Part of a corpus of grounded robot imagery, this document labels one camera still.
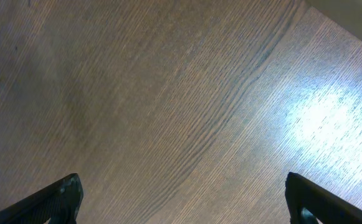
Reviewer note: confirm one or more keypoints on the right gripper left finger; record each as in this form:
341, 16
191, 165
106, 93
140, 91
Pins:
57, 203

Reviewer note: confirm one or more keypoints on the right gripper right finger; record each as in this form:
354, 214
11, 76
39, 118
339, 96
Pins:
309, 203

